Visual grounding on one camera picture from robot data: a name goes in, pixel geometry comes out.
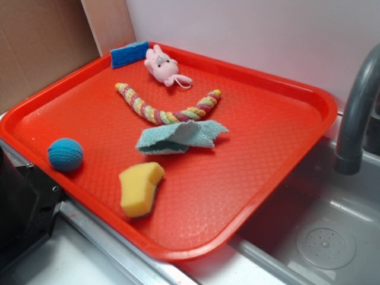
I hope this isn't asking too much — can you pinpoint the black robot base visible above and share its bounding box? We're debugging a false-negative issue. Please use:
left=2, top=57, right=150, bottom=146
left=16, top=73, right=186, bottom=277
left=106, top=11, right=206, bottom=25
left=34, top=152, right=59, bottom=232
left=1, top=150, right=62, bottom=272

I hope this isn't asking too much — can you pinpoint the yellow sponge with scourer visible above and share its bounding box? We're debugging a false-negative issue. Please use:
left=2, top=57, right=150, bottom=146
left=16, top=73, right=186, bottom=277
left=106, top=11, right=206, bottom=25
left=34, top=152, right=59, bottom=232
left=119, top=162, right=165, bottom=219

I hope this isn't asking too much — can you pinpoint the blue sponge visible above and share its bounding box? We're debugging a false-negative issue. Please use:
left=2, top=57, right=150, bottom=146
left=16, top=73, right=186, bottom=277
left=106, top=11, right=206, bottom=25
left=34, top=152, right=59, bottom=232
left=110, top=41, right=150, bottom=68

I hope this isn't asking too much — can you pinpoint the light blue cloth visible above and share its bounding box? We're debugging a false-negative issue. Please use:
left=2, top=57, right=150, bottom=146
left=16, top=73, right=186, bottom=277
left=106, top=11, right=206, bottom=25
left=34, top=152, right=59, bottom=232
left=136, top=120, right=229, bottom=155

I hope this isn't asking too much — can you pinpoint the red plastic tray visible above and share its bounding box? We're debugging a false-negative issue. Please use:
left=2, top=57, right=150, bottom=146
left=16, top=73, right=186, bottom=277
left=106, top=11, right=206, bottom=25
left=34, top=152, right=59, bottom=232
left=1, top=46, right=338, bottom=261

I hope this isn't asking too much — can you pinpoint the pink plush bunny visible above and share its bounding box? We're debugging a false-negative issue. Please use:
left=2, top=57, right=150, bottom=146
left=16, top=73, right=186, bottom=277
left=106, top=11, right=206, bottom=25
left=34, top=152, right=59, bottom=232
left=144, top=45, right=192, bottom=89

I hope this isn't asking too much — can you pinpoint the blue textured ball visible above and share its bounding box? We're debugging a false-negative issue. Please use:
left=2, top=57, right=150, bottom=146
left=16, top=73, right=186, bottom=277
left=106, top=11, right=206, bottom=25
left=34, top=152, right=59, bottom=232
left=47, top=138, right=84, bottom=172

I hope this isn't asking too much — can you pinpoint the grey sink basin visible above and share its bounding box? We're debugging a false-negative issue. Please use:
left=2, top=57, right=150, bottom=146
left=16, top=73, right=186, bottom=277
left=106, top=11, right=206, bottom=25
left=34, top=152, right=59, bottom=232
left=179, top=124, right=379, bottom=284

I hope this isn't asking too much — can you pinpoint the sink drain cover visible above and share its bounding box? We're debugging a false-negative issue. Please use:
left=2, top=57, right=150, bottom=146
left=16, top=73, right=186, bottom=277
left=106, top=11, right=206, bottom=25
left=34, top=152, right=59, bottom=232
left=296, top=221, right=356, bottom=270

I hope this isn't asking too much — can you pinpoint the grey faucet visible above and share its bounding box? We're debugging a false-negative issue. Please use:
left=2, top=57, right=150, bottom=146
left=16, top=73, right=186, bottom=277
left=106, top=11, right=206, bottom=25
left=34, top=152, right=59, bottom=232
left=334, top=45, right=379, bottom=175

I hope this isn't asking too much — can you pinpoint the cardboard panel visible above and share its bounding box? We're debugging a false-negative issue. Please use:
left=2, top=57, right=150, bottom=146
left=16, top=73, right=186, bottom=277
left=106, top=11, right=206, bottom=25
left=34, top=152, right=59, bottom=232
left=1, top=1, right=99, bottom=113

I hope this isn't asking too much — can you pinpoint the multicolour twisted rope toy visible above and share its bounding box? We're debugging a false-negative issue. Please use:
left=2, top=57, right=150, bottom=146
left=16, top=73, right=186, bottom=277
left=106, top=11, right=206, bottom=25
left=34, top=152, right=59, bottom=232
left=115, top=83, right=221, bottom=126

